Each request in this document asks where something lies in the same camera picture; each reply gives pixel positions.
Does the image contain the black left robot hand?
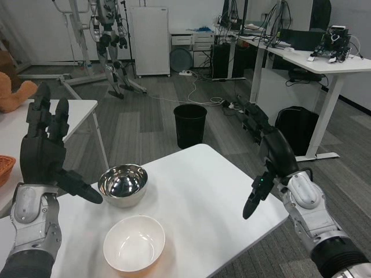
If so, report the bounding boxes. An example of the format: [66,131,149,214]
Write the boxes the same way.
[19,82,104,205]

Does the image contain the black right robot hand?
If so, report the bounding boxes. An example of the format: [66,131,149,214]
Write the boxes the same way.
[237,98,300,220]

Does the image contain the shiny metal bowl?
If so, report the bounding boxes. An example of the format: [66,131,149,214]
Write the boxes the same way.
[97,163,149,209]

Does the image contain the white ceramic bowl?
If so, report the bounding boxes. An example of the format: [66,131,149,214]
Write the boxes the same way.
[103,215,166,273]

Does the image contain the black backpack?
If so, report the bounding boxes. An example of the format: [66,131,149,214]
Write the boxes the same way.
[274,106,320,158]

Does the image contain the orange woven basket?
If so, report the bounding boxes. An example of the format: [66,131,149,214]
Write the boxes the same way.
[0,155,16,188]

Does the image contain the white side table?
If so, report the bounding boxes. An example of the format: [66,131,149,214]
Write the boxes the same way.
[0,98,111,218]

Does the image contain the orange plush toy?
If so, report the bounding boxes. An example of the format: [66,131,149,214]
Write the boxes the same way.
[0,39,38,114]

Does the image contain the black waste bin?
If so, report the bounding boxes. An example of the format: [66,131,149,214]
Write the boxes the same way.
[173,104,208,150]

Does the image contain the white office desk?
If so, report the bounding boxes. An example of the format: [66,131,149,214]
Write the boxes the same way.
[231,30,371,162]

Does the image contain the black computer tower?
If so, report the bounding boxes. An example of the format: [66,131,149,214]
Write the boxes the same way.
[211,43,233,80]

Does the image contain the black box on desk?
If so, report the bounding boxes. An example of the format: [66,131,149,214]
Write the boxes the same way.
[279,28,328,52]

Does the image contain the white robot support stand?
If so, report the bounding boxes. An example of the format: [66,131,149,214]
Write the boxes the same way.
[52,0,147,100]

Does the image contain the small black robot device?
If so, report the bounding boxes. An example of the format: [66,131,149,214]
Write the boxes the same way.
[307,25,354,63]

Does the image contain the white drawer unit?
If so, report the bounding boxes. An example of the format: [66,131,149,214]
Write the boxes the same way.
[170,31,216,69]

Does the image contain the round grey tray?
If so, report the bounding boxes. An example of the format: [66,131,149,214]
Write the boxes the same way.
[169,47,193,72]

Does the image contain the black tripod stand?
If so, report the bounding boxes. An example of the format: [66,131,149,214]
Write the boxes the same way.
[119,0,137,79]

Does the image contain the blue item on drawers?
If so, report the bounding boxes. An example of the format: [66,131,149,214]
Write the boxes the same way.
[187,25,216,33]

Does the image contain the silver humanoid robot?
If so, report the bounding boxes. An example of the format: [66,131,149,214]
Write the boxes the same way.
[88,0,130,100]

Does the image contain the white tall cabinet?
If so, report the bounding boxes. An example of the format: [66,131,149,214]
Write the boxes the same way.
[129,6,172,79]

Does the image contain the black cable bundle under desk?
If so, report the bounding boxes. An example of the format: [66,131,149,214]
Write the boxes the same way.
[285,68,329,87]

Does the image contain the white floor cable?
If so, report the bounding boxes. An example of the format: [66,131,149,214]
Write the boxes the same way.
[146,72,224,107]

